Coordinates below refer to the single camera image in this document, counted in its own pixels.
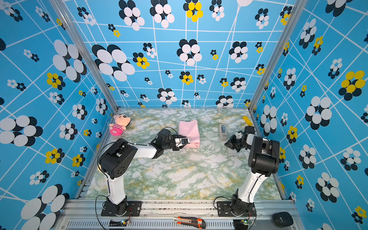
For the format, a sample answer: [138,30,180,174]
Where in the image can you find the yellow tape piece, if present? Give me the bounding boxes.
[242,116,254,127]

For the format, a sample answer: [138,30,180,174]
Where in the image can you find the black computer mouse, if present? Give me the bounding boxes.
[272,212,294,228]

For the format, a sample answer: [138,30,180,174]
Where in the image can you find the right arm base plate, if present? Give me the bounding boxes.
[213,192,257,218]

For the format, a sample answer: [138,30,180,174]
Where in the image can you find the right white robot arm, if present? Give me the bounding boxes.
[224,126,280,215]

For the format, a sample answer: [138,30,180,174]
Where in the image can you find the red black utility knife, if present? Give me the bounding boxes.
[173,217,207,229]

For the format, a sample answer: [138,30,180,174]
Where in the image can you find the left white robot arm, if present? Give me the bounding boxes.
[98,128,190,208]

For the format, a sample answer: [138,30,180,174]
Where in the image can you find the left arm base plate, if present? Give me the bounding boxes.
[101,198,142,217]

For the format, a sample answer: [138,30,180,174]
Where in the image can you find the pink plush doll toy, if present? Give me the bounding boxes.
[109,114,131,136]

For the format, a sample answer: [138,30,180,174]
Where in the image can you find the purple wrapping paper sheet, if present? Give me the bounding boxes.
[178,120,200,149]

